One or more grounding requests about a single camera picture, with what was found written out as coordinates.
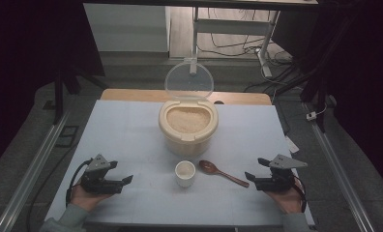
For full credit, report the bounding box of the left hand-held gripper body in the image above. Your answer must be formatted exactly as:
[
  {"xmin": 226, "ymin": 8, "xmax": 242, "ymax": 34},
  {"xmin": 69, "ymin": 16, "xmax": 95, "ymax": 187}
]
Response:
[{"xmin": 79, "ymin": 154, "xmax": 125, "ymax": 195}]

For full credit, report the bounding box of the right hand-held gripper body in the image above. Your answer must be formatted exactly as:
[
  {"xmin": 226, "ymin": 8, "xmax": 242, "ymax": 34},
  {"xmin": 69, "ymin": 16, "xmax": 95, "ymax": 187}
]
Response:
[{"xmin": 253, "ymin": 154, "xmax": 309, "ymax": 193}]

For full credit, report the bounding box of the brown wooden spoon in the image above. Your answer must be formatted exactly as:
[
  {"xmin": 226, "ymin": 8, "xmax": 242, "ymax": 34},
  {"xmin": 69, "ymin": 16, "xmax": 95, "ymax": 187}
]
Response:
[{"xmin": 198, "ymin": 159, "xmax": 250, "ymax": 189}]

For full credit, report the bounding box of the white cup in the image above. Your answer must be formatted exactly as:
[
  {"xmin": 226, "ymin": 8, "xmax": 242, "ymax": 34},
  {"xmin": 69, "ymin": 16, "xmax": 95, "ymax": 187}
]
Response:
[{"xmin": 174, "ymin": 159, "xmax": 196, "ymax": 189}]

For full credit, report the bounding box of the beige rice container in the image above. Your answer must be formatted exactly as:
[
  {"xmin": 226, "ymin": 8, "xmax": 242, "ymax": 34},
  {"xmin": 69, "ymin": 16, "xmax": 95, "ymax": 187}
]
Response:
[{"xmin": 158, "ymin": 99, "xmax": 220, "ymax": 159}]

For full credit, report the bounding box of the uncooked rice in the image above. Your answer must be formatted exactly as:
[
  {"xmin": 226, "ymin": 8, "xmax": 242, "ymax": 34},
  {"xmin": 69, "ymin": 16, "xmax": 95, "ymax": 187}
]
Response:
[{"xmin": 165, "ymin": 106, "xmax": 212, "ymax": 134}]

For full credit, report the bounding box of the person's left hand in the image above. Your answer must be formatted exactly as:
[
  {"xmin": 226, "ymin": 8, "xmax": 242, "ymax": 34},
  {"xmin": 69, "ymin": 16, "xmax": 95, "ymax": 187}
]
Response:
[{"xmin": 69, "ymin": 183, "xmax": 112, "ymax": 213}]

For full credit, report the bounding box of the person's right hand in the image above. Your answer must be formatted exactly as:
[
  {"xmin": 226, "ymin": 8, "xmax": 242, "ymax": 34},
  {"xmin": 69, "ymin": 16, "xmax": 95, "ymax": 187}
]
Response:
[{"xmin": 265, "ymin": 178, "xmax": 308, "ymax": 216}]

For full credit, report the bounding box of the white paper tag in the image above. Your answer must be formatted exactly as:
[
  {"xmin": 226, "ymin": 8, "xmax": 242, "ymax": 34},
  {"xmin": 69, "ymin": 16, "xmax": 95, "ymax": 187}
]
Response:
[{"xmin": 284, "ymin": 134, "xmax": 300, "ymax": 155}]

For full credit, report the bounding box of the white table mat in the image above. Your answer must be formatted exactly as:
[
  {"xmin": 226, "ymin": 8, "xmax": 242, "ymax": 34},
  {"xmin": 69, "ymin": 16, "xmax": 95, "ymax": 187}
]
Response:
[{"xmin": 44, "ymin": 100, "xmax": 315, "ymax": 226}]

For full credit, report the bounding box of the black floor plate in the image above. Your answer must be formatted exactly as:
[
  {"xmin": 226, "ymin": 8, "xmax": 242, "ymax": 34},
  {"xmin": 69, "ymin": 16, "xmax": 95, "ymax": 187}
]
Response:
[{"xmin": 55, "ymin": 125, "xmax": 80, "ymax": 149}]

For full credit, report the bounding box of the wooden table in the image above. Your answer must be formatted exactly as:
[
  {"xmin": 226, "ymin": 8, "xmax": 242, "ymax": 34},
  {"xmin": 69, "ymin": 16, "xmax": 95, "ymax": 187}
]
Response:
[{"xmin": 101, "ymin": 88, "xmax": 273, "ymax": 106}]

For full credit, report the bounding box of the black metal stand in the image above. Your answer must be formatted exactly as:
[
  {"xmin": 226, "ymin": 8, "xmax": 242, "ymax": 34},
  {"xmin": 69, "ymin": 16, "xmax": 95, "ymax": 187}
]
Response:
[
  {"xmin": 276, "ymin": 32, "xmax": 342, "ymax": 133},
  {"xmin": 52, "ymin": 66, "xmax": 108, "ymax": 126}
]

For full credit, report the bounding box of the clear round container lid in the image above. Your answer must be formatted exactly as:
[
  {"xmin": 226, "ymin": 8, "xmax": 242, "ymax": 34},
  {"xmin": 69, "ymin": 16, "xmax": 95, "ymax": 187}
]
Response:
[{"xmin": 164, "ymin": 61, "xmax": 215, "ymax": 100}]

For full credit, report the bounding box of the dark curtain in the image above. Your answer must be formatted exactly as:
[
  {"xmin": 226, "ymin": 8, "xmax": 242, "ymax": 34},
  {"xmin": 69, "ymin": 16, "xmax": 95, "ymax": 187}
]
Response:
[
  {"xmin": 271, "ymin": 0, "xmax": 383, "ymax": 194},
  {"xmin": 0, "ymin": 0, "xmax": 105, "ymax": 175}
]

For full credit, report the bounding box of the white panel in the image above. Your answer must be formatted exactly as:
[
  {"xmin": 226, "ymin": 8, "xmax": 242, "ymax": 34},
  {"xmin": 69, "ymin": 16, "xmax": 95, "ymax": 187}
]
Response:
[{"xmin": 82, "ymin": 3, "xmax": 171, "ymax": 53}]

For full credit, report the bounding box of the left hand-held gripper cable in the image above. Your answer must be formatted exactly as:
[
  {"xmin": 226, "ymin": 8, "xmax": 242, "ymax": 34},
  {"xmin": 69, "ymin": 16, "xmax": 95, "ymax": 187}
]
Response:
[{"xmin": 65, "ymin": 158, "xmax": 94, "ymax": 207}]

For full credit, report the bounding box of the hand-held gripper cable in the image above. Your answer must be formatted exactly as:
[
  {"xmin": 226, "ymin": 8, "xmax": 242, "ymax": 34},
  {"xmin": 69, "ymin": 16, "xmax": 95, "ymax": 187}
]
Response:
[
  {"xmin": 292, "ymin": 175, "xmax": 308, "ymax": 214},
  {"xmin": 65, "ymin": 158, "xmax": 94, "ymax": 207}
]

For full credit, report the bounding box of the right hand-held gripper cable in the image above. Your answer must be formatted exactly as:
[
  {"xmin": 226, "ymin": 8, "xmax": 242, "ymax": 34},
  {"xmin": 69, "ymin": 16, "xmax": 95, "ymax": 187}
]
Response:
[{"xmin": 292, "ymin": 175, "xmax": 308, "ymax": 214}]

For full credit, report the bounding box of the aluminium rail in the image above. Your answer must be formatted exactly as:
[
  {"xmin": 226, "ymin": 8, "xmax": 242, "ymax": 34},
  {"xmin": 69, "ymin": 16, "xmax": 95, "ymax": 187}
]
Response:
[
  {"xmin": 304, "ymin": 102, "xmax": 376, "ymax": 232},
  {"xmin": 0, "ymin": 110, "xmax": 70, "ymax": 232}
]

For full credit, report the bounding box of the tangle of black floor cables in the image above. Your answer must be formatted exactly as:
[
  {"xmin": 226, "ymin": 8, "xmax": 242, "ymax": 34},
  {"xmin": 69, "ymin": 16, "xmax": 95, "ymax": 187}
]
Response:
[{"xmin": 195, "ymin": 8, "xmax": 299, "ymax": 95}]

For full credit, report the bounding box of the white desk frame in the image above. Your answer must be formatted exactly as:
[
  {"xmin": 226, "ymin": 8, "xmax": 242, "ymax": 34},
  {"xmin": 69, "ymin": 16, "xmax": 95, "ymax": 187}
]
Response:
[{"xmin": 189, "ymin": 6, "xmax": 281, "ymax": 78}]

